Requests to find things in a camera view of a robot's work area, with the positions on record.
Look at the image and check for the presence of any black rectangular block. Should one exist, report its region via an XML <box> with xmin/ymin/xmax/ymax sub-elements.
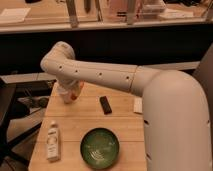
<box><xmin>99</xmin><ymin>96</ymin><xmax>112</xmax><ymax>114</ymax></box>

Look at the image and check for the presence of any black office chair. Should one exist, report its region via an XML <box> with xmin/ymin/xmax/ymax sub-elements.
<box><xmin>0</xmin><ymin>78</ymin><xmax>51</xmax><ymax>166</ymax></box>

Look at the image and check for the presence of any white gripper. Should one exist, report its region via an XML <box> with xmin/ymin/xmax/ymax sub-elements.
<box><xmin>57</xmin><ymin>80</ymin><xmax>84</xmax><ymax>95</ymax></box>

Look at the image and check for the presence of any red pepper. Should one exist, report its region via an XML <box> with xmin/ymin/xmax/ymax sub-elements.
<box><xmin>70</xmin><ymin>93</ymin><xmax>77</xmax><ymax>100</ymax></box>

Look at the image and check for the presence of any white rectangular sponge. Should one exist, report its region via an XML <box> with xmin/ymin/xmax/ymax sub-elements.
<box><xmin>133</xmin><ymin>97</ymin><xmax>142</xmax><ymax>114</ymax></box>

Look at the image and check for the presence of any green ceramic plate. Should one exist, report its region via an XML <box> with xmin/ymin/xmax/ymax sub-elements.
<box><xmin>80</xmin><ymin>127</ymin><xmax>120</xmax><ymax>170</ymax></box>

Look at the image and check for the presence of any white lotion bottle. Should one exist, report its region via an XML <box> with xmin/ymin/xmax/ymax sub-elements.
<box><xmin>46</xmin><ymin>121</ymin><xmax>60</xmax><ymax>162</ymax></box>

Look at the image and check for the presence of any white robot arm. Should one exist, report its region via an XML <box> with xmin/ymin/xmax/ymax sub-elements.
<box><xmin>40</xmin><ymin>41</ymin><xmax>213</xmax><ymax>171</ymax></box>

